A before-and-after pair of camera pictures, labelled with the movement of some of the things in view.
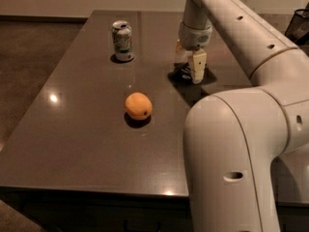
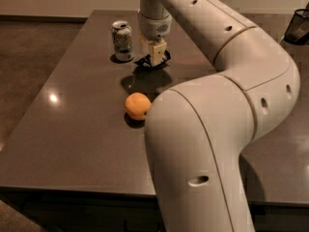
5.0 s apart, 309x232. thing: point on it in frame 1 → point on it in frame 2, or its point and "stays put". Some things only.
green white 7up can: [122, 36] stays put
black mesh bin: [297, 29] stays put
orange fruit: [138, 106] stays put
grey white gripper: [194, 37] → [154, 28]
